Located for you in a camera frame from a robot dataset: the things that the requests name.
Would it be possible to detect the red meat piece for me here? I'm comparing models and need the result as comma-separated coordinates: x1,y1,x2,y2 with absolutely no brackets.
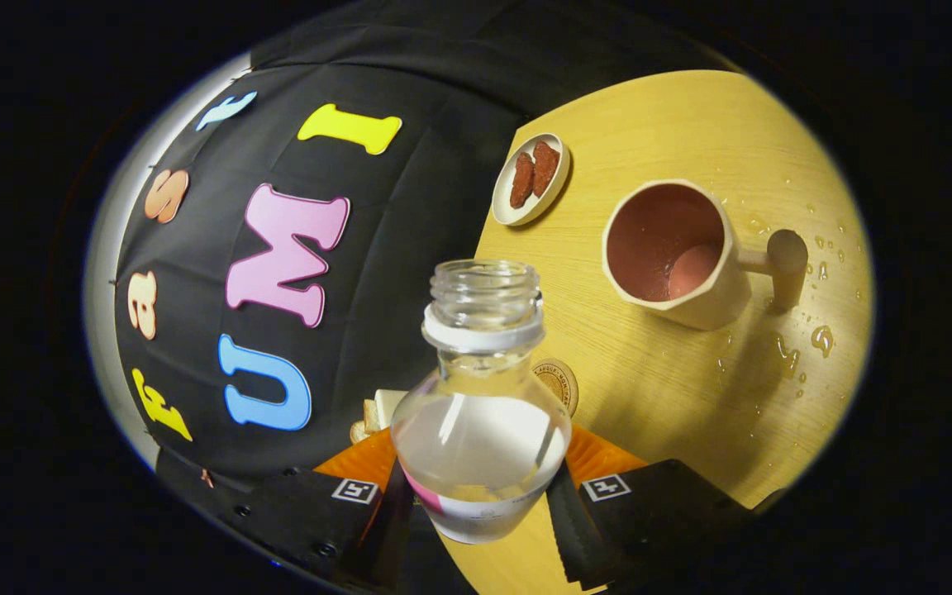
531,140,561,198
510,151,536,209

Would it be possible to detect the white toaster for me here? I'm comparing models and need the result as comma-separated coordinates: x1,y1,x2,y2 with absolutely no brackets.
373,388,411,431

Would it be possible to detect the wooden table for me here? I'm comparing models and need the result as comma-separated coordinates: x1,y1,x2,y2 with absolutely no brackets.
439,69,873,595

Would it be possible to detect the round wooden coaster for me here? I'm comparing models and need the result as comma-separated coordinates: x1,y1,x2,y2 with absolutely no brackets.
531,358,580,417

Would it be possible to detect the cream cup with pink inside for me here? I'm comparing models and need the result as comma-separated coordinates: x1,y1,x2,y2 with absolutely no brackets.
602,179,810,331

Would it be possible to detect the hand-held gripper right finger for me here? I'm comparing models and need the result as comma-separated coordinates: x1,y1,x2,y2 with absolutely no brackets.
546,423,762,592

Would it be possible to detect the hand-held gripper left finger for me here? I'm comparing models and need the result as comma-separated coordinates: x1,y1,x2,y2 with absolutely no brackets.
232,428,412,589

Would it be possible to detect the clear plastic juice bottle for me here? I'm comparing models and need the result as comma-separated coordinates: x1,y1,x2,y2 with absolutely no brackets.
390,259,574,545

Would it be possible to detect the white round plate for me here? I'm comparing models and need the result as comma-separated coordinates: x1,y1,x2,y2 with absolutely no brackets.
492,133,572,227

